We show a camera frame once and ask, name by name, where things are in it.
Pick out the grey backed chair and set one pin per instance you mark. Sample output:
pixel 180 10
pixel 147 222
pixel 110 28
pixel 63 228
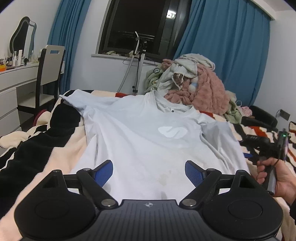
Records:
pixel 52 67

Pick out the orange tray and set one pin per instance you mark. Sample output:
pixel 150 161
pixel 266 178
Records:
pixel 2 68

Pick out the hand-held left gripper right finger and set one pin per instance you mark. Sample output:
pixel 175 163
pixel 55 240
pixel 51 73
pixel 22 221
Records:
pixel 193 172

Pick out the wavy framed mirror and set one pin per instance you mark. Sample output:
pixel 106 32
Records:
pixel 19 39

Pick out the pink cloth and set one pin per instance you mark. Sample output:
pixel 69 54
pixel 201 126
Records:
pixel 245 111

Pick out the person's right hand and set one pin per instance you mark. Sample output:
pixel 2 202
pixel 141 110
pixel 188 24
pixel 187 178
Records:
pixel 285 180

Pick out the white dressing table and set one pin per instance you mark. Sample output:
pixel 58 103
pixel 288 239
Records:
pixel 13 78

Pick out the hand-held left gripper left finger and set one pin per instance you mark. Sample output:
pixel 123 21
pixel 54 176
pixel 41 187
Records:
pixel 105 172

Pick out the garment steamer stand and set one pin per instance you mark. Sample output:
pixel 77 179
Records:
pixel 140 69

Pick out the pale green towel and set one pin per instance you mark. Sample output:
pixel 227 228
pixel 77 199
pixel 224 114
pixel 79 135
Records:
pixel 233 113

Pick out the pink fluffy blanket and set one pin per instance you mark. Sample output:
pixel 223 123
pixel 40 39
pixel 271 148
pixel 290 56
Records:
pixel 212 92

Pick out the white blue plush toy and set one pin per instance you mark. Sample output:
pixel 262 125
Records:
pixel 193 87

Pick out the black wall charger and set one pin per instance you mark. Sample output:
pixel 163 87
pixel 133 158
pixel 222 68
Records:
pixel 284 114

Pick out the grey white hoodie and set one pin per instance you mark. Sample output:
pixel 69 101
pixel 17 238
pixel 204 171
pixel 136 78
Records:
pixel 185 67

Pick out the cloth on window sill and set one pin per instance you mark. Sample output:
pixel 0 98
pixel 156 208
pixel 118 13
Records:
pixel 112 52

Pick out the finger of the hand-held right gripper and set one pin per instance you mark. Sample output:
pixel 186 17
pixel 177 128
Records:
pixel 249 155

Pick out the blue curtain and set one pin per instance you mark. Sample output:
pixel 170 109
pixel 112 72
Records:
pixel 69 34
pixel 231 46

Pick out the striped fleece blanket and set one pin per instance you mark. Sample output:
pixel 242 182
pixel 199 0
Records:
pixel 27 143

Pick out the green patterned blanket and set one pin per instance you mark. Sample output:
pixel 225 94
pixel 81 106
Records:
pixel 152 76

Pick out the group of cosmetic bottles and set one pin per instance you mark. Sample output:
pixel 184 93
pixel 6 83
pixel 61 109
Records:
pixel 19 59

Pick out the dark window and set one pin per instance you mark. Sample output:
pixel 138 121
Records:
pixel 138 20

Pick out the white t-shirt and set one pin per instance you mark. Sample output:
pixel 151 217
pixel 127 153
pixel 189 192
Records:
pixel 138 143

